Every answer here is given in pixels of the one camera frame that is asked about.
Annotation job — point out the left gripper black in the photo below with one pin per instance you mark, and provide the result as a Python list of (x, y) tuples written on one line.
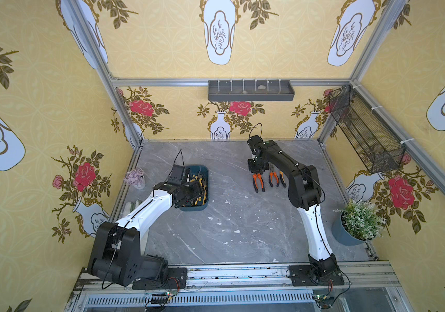
[(196, 189)]

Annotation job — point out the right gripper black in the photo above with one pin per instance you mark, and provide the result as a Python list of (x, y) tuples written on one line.
[(257, 168)]

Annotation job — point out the orange grey pliers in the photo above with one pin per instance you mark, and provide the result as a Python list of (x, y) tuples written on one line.
[(258, 182)]

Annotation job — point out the orange black pliers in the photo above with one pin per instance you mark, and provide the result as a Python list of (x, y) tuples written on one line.
[(274, 180)]

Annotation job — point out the yellow black striped pliers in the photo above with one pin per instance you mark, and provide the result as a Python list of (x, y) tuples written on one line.
[(202, 190)]

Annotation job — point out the teal plastic storage box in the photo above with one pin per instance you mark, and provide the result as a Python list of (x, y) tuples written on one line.
[(197, 170)]

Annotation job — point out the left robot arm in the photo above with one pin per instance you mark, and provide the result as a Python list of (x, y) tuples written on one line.
[(116, 255)]

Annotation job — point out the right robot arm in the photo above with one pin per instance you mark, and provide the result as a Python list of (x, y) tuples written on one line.
[(304, 193)]

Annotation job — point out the pink flower pot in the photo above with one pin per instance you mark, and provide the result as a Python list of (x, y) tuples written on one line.
[(135, 178)]

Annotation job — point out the white green work glove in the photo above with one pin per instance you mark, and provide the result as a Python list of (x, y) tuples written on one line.
[(129, 207)]

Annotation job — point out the green potted plant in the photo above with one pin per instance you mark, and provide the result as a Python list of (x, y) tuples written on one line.
[(359, 222)]

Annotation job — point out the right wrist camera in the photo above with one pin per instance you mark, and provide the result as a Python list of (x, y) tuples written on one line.
[(255, 143)]

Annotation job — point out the grey wall shelf tray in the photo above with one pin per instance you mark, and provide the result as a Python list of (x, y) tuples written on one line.
[(250, 90)]

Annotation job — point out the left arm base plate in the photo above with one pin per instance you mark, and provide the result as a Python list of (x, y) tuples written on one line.
[(174, 279)]

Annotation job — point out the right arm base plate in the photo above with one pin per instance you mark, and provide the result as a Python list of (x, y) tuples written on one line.
[(308, 275)]

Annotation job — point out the black wire mesh basket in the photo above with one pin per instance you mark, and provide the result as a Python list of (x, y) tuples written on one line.
[(374, 143)]

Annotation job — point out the aluminium front rail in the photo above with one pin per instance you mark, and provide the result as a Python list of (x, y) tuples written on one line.
[(369, 286)]

